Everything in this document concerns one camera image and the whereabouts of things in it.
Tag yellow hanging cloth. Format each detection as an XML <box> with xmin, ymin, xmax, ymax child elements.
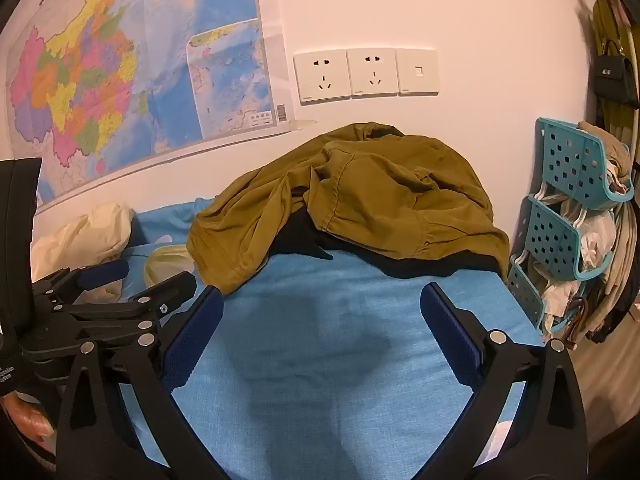
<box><xmin>592</xmin><ymin>0</ymin><xmax>638</xmax><ymax>126</ymax></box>

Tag black handbag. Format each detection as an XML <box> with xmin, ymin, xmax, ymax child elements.
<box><xmin>593</xmin><ymin>40</ymin><xmax>640</xmax><ymax>109</ymax></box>

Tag black garment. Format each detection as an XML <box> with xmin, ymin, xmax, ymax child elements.
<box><xmin>270</xmin><ymin>207</ymin><xmax>506</xmax><ymax>278</ymax></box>

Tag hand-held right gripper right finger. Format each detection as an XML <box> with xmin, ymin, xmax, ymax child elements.
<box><xmin>419</xmin><ymin>282</ymin><xmax>589</xmax><ymax>480</ymax></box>

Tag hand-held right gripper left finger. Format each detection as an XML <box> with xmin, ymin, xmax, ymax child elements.
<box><xmin>55</xmin><ymin>285</ymin><xmax>226</xmax><ymax>480</ymax></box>

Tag colourful wall map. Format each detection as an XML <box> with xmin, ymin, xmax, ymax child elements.
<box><xmin>0</xmin><ymin>0</ymin><xmax>291</xmax><ymax>211</ymax></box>

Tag pale yellow cloth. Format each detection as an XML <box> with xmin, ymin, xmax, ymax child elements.
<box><xmin>143</xmin><ymin>245</ymin><xmax>193</xmax><ymax>288</ymax></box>

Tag person's left hand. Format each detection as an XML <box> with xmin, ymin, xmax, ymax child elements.
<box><xmin>0</xmin><ymin>390</ymin><xmax>57</xmax><ymax>461</ymax></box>

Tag cream pillow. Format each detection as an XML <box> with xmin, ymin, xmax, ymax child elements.
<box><xmin>31</xmin><ymin>202</ymin><xmax>136</xmax><ymax>306</ymax></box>

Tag blue bed sheet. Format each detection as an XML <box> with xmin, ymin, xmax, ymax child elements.
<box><xmin>117</xmin><ymin>197</ymin><xmax>546</xmax><ymax>480</ymax></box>

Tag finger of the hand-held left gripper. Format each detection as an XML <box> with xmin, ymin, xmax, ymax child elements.
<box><xmin>32</xmin><ymin>259</ymin><xmax>132</xmax><ymax>311</ymax></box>
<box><xmin>22</xmin><ymin>271</ymin><xmax>197</xmax><ymax>368</ymax></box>

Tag teal plastic hanging baskets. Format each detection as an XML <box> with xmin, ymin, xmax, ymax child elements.
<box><xmin>542</xmin><ymin>120</ymin><xmax>640</xmax><ymax>346</ymax></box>

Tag olive corduroy jacket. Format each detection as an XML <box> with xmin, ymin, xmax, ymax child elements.
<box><xmin>186</xmin><ymin>121</ymin><xmax>511</xmax><ymax>297</ymax></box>

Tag teal perforated hanging basket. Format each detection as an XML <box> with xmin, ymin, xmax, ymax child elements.
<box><xmin>507</xmin><ymin>255</ymin><xmax>546</xmax><ymax>331</ymax></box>
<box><xmin>536</xmin><ymin>117</ymin><xmax>632</xmax><ymax>211</ymax></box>
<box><xmin>527</xmin><ymin>195</ymin><xmax>616</xmax><ymax>281</ymax></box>

